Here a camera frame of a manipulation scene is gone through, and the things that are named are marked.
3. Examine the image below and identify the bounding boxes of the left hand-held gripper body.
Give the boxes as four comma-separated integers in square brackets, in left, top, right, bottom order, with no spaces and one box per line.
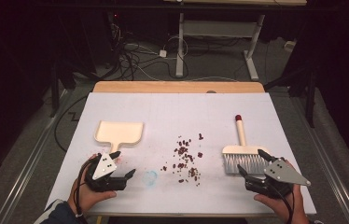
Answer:
[84,151,128,192]

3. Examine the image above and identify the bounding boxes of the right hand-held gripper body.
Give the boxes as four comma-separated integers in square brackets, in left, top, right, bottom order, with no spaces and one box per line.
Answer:
[244,158,312,200]

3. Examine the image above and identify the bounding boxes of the cream plastic dustpan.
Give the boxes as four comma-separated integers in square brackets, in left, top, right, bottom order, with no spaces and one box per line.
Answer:
[93,120,145,157]

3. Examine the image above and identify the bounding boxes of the cream brush with grey bristles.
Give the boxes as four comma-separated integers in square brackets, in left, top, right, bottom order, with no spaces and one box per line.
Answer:
[222,114,272,175]

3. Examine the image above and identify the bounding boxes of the red beans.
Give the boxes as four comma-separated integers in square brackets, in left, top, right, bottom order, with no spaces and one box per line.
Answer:
[160,133,204,188]

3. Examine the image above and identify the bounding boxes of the person's right hand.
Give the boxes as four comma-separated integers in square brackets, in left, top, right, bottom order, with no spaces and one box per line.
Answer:
[254,159,307,224]

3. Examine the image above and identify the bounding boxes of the person's left hand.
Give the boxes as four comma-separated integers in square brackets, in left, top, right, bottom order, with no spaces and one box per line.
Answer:
[67,153,118,216]

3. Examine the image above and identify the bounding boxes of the white table mat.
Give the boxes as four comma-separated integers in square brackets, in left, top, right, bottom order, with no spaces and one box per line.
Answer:
[46,91,317,216]

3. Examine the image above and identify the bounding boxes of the black metal stand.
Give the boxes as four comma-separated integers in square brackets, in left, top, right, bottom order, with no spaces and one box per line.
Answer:
[49,60,77,119]
[264,64,317,129]

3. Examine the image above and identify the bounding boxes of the wooden table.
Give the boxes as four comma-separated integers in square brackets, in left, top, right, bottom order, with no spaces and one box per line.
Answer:
[87,81,277,224]

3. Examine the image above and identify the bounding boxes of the white power strip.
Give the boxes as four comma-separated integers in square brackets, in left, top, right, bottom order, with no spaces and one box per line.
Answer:
[284,39,298,52]

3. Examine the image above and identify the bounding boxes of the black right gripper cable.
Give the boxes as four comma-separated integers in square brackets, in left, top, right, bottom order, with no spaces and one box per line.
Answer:
[269,183,296,224]

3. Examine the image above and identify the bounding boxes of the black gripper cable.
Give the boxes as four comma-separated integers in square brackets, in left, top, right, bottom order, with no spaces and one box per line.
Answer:
[269,183,296,224]
[73,161,86,218]

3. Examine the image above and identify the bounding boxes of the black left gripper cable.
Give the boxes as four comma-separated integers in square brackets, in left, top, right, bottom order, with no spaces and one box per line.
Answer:
[73,161,86,218]

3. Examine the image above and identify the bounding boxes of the metal floor rail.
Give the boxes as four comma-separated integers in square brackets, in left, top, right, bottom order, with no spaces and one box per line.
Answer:
[0,89,72,224]
[288,94,349,224]

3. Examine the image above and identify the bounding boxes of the black looped floor cable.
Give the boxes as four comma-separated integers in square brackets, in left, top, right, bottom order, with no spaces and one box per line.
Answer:
[53,94,89,153]

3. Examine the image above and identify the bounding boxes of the thin white floor cable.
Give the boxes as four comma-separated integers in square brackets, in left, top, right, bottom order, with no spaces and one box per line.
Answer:
[190,75,240,83]

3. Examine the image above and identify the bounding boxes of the tangle of black floor cables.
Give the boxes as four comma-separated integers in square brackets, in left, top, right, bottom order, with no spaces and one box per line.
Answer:
[108,12,245,82]

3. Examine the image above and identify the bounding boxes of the white metal frame desk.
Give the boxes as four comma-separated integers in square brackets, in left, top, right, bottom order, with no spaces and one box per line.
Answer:
[162,0,308,82]

